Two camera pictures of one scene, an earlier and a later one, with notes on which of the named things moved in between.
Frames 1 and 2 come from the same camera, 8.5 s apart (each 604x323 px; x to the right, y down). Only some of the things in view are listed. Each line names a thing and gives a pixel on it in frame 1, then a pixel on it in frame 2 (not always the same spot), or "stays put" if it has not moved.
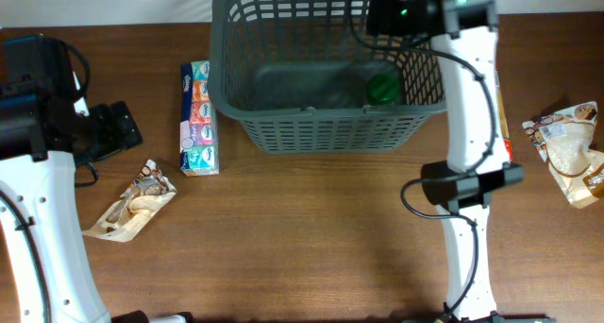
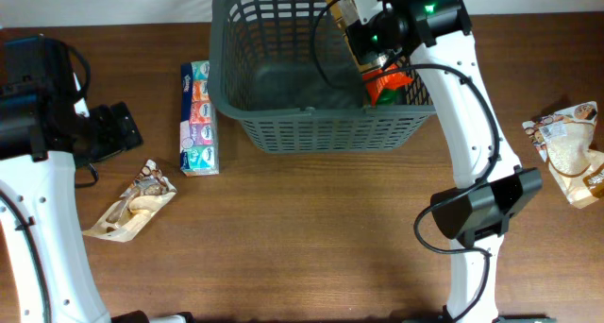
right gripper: [386, 10] → [356, 39]
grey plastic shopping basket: [299, 71] stays put
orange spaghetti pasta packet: [503, 118] → [339, 2]
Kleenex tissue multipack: [199, 144] stays put
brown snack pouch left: [142, 199] stays put
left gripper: [105, 122] stays put
